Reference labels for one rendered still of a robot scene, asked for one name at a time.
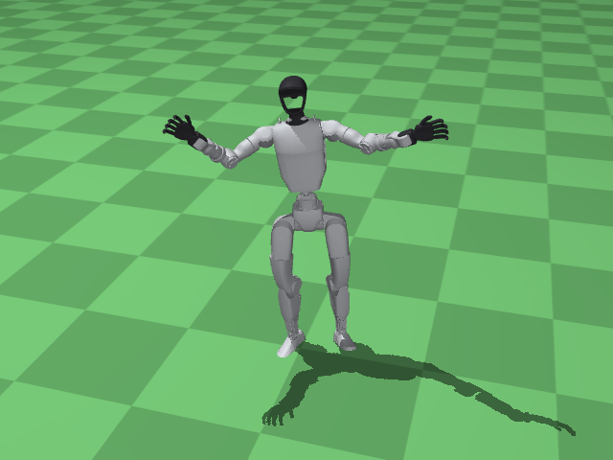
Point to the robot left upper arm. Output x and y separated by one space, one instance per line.
334 131

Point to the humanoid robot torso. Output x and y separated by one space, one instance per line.
301 154

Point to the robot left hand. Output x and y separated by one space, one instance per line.
425 131

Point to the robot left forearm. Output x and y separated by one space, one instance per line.
391 141

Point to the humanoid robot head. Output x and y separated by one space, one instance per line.
293 87

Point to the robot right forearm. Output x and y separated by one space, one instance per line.
215 152

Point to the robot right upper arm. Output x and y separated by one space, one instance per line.
261 138

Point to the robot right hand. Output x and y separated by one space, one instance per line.
183 130

